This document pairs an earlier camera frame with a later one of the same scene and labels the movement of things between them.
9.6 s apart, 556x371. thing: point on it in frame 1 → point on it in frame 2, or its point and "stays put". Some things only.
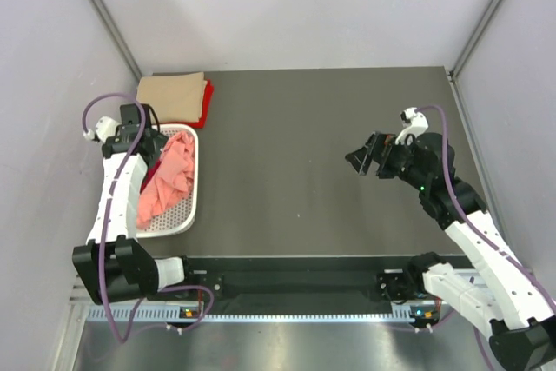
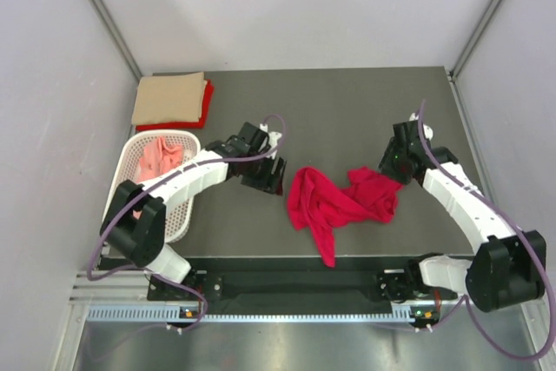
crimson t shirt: x=151 y=171 → x=320 y=206
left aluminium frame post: x=103 y=12 stays put
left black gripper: x=161 y=142 → x=269 y=182
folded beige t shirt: x=174 y=98 stays put
